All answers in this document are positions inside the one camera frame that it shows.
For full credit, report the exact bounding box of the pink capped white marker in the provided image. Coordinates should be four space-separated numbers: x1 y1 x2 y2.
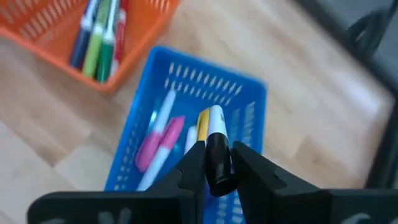
136 116 187 192
135 90 177 172

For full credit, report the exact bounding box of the black capped white marker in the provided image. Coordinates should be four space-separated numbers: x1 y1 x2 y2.
205 105 239 197

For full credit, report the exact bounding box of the orange plastic basket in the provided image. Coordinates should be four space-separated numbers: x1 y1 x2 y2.
0 0 182 93

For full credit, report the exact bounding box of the black aluminium table frame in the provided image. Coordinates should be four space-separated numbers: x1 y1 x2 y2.
294 0 398 189

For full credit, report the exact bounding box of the red marker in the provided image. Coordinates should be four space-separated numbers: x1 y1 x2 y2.
109 0 131 78

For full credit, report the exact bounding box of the dark green Expo marker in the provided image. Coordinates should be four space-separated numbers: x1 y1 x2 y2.
95 0 121 84

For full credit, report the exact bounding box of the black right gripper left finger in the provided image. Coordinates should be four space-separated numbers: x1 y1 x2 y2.
27 140 208 224

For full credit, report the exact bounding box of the yellow capped marker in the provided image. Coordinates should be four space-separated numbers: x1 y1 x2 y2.
197 108 211 144

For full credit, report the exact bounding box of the dark blue marker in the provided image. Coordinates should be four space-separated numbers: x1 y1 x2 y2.
70 0 101 70

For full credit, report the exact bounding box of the blue plastic basket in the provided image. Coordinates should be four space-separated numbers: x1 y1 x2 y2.
104 45 268 224

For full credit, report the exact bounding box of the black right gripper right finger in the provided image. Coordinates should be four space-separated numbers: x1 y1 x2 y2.
231 141 398 224

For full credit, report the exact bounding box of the light green Expo marker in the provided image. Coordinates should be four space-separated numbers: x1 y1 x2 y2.
82 0 113 78

